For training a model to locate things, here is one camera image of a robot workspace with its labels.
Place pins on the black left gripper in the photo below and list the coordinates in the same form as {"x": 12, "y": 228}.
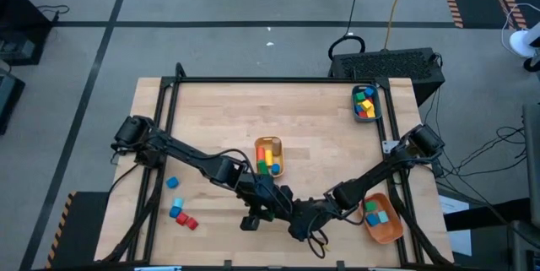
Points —
{"x": 263, "y": 195}

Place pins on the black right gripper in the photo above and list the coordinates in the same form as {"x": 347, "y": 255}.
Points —
{"x": 316, "y": 214}

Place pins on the blue cylinder block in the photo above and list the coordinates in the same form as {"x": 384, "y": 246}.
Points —
{"x": 275, "y": 169}

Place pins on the long green block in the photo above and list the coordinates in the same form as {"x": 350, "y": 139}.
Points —
{"x": 262, "y": 167}

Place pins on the long yellow block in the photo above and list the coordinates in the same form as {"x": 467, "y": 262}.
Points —
{"x": 268, "y": 158}

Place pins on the red cylinder block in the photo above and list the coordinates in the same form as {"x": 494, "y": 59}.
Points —
{"x": 260, "y": 153}

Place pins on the natural wood cylinder block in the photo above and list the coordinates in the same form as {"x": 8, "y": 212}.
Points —
{"x": 276, "y": 146}

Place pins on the yellow plastic bin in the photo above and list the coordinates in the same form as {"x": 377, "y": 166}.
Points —
{"x": 262, "y": 142}

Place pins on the light blue half-round block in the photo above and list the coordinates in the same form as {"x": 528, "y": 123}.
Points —
{"x": 383, "y": 217}
{"x": 178, "y": 202}

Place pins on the orange plastic bin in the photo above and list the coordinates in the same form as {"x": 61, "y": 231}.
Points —
{"x": 390, "y": 233}

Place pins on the small red cube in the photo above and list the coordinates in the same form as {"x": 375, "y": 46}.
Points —
{"x": 362, "y": 114}

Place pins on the small blue cube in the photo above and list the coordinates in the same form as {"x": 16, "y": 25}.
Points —
{"x": 358, "y": 108}
{"x": 369, "y": 91}

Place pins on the small yellow cube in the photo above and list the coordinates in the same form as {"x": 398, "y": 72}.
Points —
{"x": 366, "y": 104}
{"x": 370, "y": 112}

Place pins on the small green cube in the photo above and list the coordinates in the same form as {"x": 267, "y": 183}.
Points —
{"x": 359, "y": 96}

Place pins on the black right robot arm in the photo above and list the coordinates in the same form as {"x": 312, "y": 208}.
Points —
{"x": 379, "y": 169}

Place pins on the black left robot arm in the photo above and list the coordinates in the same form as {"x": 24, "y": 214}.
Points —
{"x": 190, "y": 155}

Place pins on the white paper sheet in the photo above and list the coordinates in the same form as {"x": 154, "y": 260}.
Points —
{"x": 457, "y": 229}

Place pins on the black mesh computer case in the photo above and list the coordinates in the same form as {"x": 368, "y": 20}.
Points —
{"x": 386, "y": 66}

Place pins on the black hazard-edged floor mat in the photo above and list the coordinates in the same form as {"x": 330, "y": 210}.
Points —
{"x": 80, "y": 229}

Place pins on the dark equipment box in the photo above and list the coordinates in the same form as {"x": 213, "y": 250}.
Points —
{"x": 8, "y": 98}

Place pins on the white round device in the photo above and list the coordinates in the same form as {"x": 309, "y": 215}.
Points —
{"x": 521, "y": 43}

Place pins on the black cabinet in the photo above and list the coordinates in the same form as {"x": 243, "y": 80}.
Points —
{"x": 21, "y": 17}

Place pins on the black table edge bracket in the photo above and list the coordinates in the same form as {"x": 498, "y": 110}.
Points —
{"x": 228, "y": 263}
{"x": 340, "y": 264}

